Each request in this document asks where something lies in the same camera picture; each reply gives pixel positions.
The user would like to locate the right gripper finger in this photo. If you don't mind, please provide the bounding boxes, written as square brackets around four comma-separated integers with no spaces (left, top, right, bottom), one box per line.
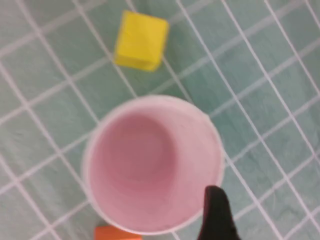
[197,185,243,240]

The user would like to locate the pink plastic cup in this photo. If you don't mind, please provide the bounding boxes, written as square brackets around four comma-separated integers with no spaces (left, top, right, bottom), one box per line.
[82,94,225,236]

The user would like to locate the green checked tablecloth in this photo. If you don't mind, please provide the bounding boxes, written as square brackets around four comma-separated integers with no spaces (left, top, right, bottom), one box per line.
[0,0,320,240]

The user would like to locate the orange foam cube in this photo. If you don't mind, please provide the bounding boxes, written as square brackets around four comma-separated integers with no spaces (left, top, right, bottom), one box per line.
[93,225,143,240]

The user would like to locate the yellow foam cube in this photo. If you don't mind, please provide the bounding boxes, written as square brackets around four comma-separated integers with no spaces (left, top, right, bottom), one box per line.
[113,9,171,73]

